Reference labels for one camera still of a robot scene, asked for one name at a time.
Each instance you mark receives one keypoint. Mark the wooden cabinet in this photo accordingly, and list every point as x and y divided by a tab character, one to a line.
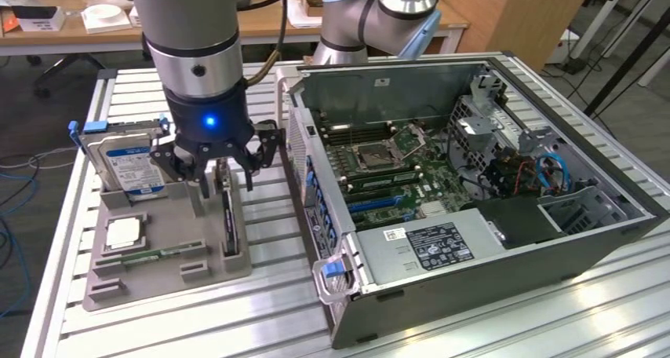
523	16

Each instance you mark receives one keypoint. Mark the grey parts rack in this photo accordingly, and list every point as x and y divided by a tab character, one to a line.
172	256

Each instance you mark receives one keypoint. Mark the white round holder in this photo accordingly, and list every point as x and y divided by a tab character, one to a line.
107	18

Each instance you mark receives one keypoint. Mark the blue case latch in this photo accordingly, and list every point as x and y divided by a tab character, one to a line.
331	271

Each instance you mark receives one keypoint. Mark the silver CPU chip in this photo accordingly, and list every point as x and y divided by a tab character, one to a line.
123	232

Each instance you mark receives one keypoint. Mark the black open PC case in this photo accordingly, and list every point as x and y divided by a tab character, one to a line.
471	287

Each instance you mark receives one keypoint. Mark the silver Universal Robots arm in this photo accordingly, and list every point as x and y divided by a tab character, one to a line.
188	20

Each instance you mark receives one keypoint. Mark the black slanted pole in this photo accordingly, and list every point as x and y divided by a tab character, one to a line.
629	59

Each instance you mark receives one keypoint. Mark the white papers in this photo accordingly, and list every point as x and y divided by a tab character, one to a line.
306	18

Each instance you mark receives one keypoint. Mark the white box with black top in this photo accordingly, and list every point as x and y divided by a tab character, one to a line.
39	24

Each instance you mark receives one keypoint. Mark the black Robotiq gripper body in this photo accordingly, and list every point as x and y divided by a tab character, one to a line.
210	118

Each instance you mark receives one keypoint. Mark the black RAM slot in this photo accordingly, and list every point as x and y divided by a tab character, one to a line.
355	129
358	139

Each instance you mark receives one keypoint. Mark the metal socket cover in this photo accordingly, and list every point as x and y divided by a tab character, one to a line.
411	140

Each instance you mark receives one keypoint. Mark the grey metal disk bay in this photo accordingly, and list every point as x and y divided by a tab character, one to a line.
591	209

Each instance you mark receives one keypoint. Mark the green loose RAM stick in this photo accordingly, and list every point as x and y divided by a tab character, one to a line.
151	253

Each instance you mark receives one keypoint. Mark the installed RAM stick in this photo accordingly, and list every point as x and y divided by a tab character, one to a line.
377	179
377	190

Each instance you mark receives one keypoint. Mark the hard disk with blue caddy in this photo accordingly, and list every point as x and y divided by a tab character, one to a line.
126	165

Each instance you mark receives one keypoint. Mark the black office chair base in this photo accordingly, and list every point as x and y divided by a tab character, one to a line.
39	89

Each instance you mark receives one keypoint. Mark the grey power supply unit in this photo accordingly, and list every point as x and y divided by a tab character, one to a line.
387	264

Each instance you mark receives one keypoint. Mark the small white labelled box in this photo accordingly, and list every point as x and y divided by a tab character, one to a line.
134	20

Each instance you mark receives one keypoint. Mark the orange box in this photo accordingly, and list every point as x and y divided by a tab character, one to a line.
6	24

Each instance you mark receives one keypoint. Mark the wooden desk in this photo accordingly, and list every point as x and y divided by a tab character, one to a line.
63	38

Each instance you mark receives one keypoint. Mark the green motherboard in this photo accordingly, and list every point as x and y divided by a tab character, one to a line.
450	189

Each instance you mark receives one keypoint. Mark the black floor adapter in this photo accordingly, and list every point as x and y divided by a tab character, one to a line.
575	65

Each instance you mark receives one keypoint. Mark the CPU socket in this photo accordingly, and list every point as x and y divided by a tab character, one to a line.
374	155

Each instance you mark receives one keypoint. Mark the perforated metal drive cage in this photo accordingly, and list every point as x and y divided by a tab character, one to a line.
502	138

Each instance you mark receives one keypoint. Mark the white table frame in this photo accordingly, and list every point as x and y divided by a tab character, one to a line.
591	28

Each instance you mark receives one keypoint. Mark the black graphics card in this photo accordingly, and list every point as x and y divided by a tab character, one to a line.
228	220

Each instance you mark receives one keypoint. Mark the small silver heatsink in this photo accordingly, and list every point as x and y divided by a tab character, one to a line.
433	209

